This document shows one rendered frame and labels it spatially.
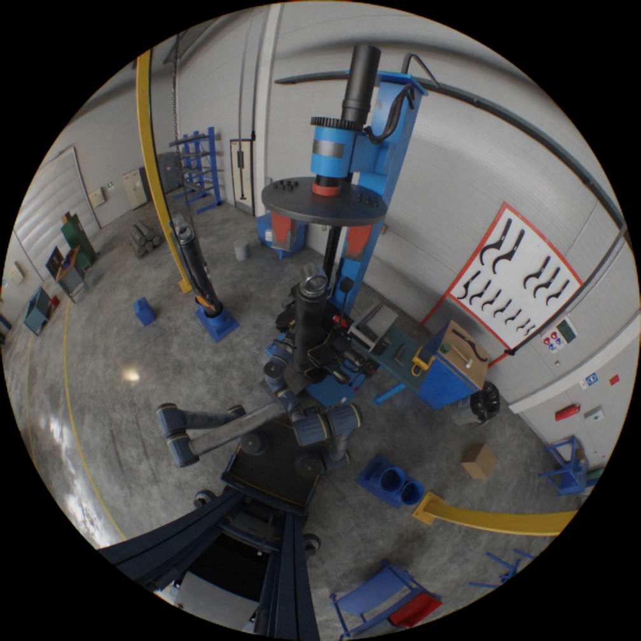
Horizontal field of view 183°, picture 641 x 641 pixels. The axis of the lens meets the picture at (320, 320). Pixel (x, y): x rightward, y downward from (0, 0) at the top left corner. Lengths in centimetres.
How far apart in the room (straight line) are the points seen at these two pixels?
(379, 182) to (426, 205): 164
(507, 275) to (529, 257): 39
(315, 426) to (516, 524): 192
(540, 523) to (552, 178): 302
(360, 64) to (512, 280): 265
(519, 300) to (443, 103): 255
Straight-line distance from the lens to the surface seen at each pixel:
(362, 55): 103
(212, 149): 660
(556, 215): 287
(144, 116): 313
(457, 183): 272
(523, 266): 287
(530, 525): 213
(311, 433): 107
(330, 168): 86
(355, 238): 99
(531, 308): 314
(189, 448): 123
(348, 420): 111
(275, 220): 105
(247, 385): 259
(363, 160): 103
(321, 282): 127
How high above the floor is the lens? 243
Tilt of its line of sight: 54 degrees down
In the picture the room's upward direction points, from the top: 12 degrees clockwise
